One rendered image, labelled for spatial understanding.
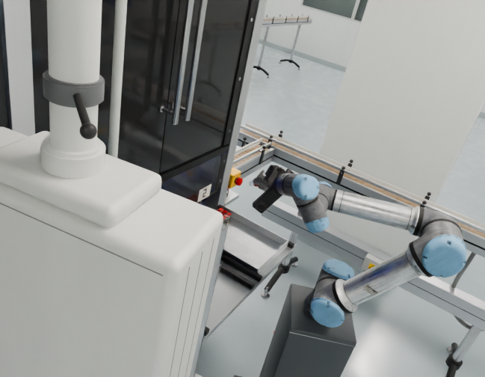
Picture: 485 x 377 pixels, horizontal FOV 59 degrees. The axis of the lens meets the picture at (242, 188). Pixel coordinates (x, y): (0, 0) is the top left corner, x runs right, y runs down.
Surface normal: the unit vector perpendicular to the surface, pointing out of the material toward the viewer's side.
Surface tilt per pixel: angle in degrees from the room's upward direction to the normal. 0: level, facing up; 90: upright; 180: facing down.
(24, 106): 90
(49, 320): 90
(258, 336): 0
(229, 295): 0
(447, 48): 90
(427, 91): 90
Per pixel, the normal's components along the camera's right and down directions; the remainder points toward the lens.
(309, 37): -0.53, 0.32
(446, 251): -0.22, 0.34
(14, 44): 0.83, 0.41
